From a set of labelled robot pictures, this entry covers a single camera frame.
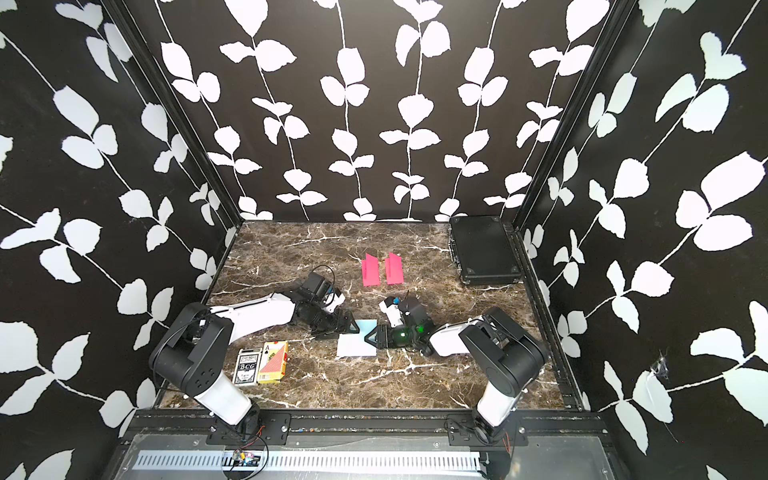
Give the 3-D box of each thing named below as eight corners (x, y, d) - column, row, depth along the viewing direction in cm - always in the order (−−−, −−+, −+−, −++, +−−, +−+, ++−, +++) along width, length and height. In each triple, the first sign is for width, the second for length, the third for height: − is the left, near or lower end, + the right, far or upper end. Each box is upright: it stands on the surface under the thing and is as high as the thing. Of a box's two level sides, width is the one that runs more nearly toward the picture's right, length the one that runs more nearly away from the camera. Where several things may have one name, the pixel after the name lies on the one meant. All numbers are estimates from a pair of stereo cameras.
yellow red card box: (256, 383, 83) (253, 381, 81) (267, 343, 90) (265, 340, 89) (282, 383, 83) (280, 381, 81) (291, 343, 90) (289, 340, 89)
